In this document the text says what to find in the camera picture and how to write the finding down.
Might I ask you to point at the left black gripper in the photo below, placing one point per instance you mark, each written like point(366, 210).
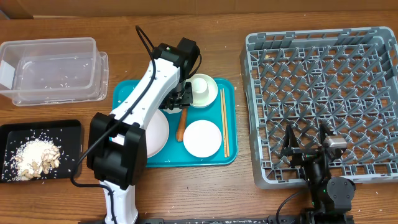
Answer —
point(185, 101)

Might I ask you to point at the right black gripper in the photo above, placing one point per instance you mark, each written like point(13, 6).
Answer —
point(303, 154)

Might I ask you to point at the orange carrot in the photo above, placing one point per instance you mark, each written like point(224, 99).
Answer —
point(181, 125)

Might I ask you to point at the large white plate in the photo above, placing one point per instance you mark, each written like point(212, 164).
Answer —
point(157, 133)

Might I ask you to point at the rice and peanut scraps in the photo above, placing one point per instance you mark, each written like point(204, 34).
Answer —
point(33, 160)

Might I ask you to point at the white tissue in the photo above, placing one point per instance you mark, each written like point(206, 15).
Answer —
point(173, 111)

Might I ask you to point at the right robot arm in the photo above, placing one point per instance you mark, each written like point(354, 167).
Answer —
point(331, 196)

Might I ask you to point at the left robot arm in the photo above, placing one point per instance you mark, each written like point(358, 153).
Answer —
point(117, 152)

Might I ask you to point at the grey dishwasher rack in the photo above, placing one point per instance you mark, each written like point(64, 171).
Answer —
point(343, 78)

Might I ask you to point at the black waste tray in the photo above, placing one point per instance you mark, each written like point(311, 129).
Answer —
point(68, 134)

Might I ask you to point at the white cup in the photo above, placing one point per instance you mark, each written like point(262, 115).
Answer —
point(199, 86)

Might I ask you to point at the white bowl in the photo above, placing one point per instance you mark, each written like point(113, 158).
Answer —
point(202, 101)

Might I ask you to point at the left wooden chopstick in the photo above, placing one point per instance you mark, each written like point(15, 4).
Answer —
point(223, 122)

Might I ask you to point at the wooden chopstick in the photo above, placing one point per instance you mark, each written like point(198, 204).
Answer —
point(226, 123)
point(223, 122)

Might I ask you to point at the right wooden chopstick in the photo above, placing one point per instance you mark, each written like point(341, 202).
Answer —
point(226, 123)

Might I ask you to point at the teal serving tray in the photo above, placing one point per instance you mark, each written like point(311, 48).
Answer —
point(174, 154)

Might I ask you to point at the small white plate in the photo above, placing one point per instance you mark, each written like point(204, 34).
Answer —
point(202, 138)

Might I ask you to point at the clear plastic bin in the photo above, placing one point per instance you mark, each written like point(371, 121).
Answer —
point(53, 71)

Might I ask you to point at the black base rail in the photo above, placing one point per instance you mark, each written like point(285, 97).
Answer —
point(217, 221)

